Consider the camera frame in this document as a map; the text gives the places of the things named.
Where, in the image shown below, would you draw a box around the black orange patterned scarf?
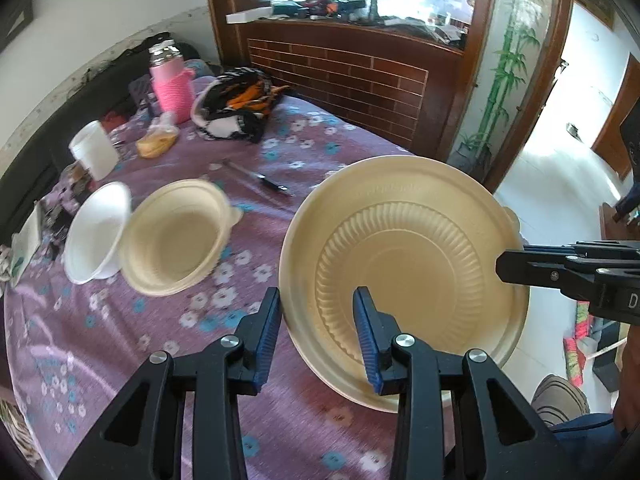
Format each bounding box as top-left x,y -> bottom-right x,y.
191,67 -> 292,144

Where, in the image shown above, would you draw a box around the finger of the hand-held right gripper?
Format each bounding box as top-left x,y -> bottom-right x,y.
522,241 -> 640,267
496,250 -> 603,302

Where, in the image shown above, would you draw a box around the large beige ribbed bowl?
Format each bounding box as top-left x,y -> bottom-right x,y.
279,155 -> 531,414

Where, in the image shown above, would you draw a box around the pink knit-sleeved bottle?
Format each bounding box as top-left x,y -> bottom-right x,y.
148,44 -> 197,124

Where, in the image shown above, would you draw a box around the person's right forearm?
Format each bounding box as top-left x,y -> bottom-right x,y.
612,345 -> 640,441

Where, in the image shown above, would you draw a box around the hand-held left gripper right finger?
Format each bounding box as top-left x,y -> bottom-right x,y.
352,286 -> 571,480

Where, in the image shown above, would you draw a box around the white work gloves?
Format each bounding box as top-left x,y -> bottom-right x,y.
0,245 -> 17,287

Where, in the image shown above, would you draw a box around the purple floral tablecloth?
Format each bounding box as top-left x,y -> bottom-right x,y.
0,57 -> 506,480

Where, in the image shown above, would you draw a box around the small white bowl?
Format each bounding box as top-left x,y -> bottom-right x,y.
64,181 -> 132,284

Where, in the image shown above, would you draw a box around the white plastic tub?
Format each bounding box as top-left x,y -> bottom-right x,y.
68,120 -> 121,181

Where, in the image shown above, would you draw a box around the colourful patterned cloth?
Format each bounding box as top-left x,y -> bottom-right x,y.
564,300 -> 602,392

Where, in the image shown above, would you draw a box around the person's blue jeans leg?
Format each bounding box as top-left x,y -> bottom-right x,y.
547,412 -> 631,461

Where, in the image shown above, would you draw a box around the white flat box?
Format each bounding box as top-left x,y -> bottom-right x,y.
226,6 -> 274,25

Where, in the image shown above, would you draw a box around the small beige bowl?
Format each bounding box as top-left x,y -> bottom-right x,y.
121,178 -> 244,297

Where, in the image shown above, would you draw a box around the clear bag of yellow food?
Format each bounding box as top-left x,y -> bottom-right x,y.
135,111 -> 181,159

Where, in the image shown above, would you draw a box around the black pen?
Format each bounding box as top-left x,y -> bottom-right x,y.
221,159 -> 296,197

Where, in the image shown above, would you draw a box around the wooden door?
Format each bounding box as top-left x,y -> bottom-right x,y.
591,55 -> 640,181

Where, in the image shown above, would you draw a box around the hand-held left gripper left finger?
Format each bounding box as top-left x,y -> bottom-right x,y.
59,286 -> 282,480

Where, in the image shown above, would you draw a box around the bamboo wall painting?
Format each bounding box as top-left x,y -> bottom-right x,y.
460,0 -> 546,171

